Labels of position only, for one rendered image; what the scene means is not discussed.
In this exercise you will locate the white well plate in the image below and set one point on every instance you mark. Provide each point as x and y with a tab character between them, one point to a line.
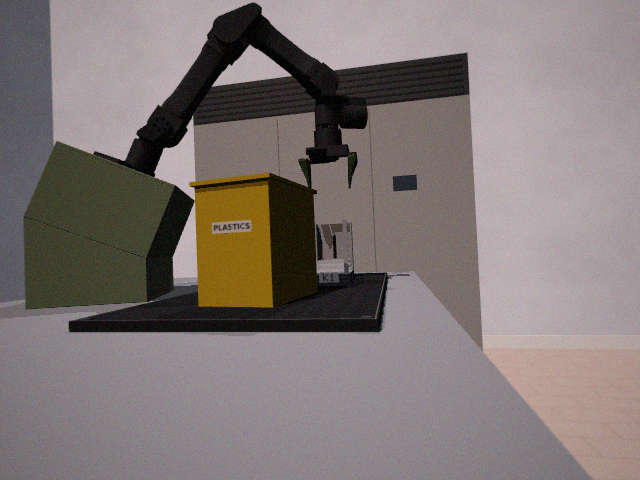
331	263
332	269

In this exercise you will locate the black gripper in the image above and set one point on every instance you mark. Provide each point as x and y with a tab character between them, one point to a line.
327	146

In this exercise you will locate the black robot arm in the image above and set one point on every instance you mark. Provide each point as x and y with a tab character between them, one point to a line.
165	127

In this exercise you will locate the yellow plastics bin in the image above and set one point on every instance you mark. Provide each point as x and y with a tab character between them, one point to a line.
255	238

